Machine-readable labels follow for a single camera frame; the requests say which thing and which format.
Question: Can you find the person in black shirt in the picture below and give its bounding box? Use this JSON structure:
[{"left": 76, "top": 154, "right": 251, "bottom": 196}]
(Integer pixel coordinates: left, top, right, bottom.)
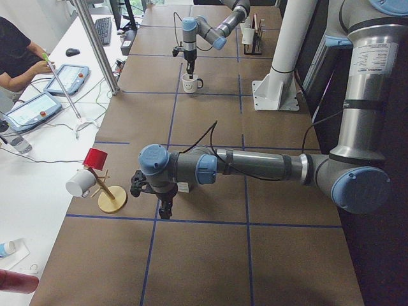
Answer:
[{"left": 1, "top": 17, "right": 52, "bottom": 92}]

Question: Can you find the white smiley mug black handle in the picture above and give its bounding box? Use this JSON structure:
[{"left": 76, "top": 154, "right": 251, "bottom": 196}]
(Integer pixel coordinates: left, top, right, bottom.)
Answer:
[{"left": 181, "top": 73, "right": 203, "bottom": 94}]

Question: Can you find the white ribbed mug on rack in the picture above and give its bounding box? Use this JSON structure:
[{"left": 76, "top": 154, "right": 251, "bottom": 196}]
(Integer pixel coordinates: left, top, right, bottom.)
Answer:
[{"left": 242, "top": 27, "right": 256, "bottom": 45}]

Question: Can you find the black computer mouse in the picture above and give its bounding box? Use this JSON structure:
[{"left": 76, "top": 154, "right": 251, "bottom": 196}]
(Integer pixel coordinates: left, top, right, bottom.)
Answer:
[{"left": 66, "top": 48, "right": 80, "bottom": 57}]

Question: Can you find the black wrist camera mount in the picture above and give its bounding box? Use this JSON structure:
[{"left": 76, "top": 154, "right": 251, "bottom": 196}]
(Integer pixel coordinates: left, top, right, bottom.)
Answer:
[
  {"left": 172, "top": 46, "right": 184, "bottom": 57},
  {"left": 130, "top": 170, "right": 154, "bottom": 198}
]

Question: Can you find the red cup on tree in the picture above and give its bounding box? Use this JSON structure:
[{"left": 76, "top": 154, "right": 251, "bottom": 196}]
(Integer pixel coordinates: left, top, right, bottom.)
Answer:
[{"left": 83, "top": 148, "right": 108, "bottom": 170}]

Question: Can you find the long silver rod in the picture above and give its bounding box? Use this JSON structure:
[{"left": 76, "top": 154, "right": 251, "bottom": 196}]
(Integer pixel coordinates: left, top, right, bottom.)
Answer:
[{"left": 41, "top": 52, "right": 82, "bottom": 120}]

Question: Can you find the wooden mug tree stand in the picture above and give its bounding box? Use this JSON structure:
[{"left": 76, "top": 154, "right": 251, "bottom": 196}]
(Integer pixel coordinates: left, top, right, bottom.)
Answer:
[{"left": 88, "top": 168, "right": 128, "bottom": 214}]

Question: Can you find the far teach pendant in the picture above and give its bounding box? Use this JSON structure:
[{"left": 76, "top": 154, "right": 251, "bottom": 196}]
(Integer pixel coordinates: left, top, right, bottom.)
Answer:
[{"left": 44, "top": 64, "right": 90, "bottom": 96}]

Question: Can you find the teach pendant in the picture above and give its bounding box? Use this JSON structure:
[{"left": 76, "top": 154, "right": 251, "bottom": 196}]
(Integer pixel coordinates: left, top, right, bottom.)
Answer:
[
  {"left": 4, "top": 92, "right": 62, "bottom": 132},
  {"left": 44, "top": 64, "right": 90, "bottom": 96}
]

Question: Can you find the white small bottle lying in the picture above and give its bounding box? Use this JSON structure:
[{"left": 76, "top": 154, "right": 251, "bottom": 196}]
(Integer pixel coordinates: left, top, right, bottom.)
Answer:
[{"left": 0, "top": 241, "right": 16, "bottom": 258}]

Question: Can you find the red bottle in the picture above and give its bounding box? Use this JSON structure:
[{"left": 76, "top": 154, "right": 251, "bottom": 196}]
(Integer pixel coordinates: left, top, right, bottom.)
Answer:
[{"left": 1, "top": 270, "right": 39, "bottom": 294}]

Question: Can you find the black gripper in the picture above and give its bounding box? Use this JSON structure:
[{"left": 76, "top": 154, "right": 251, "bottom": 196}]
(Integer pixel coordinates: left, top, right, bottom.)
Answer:
[
  {"left": 153, "top": 184, "right": 178, "bottom": 219},
  {"left": 184, "top": 50, "right": 196, "bottom": 80}
]

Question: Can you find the black keyboard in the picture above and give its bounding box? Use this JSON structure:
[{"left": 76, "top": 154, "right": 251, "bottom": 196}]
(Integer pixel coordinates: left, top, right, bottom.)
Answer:
[{"left": 94, "top": 17, "right": 112, "bottom": 46}]

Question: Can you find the clear water bottle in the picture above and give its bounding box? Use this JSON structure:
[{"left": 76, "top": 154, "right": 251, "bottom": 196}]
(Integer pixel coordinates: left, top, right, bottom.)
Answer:
[{"left": 0, "top": 120, "right": 32, "bottom": 154}]

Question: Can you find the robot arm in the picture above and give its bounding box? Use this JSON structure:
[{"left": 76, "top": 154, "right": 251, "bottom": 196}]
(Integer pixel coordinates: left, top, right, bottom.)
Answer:
[
  {"left": 130, "top": 5, "right": 339, "bottom": 227},
  {"left": 173, "top": 0, "right": 251, "bottom": 78}
]

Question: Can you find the white cup on tree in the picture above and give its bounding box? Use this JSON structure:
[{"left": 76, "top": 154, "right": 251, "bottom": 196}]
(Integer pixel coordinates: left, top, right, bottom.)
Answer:
[{"left": 65, "top": 169, "right": 96, "bottom": 198}]

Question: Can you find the aluminium frame post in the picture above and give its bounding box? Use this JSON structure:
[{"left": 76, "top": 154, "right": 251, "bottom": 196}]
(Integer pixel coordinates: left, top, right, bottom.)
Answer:
[{"left": 72, "top": 0, "right": 120, "bottom": 96}]

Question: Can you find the near teach pendant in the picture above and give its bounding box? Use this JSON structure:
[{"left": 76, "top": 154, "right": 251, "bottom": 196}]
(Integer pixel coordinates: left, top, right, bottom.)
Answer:
[{"left": 4, "top": 92, "right": 62, "bottom": 132}]

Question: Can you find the white camera pole base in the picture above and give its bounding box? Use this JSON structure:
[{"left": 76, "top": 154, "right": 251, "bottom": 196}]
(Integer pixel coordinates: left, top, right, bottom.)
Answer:
[{"left": 252, "top": 0, "right": 317, "bottom": 111}]

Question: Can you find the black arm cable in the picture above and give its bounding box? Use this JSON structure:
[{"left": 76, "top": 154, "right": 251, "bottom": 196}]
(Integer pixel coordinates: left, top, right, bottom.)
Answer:
[
  {"left": 173, "top": 11, "right": 211, "bottom": 52},
  {"left": 178, "top": 105, "right": 348, "bottom": 182}
]

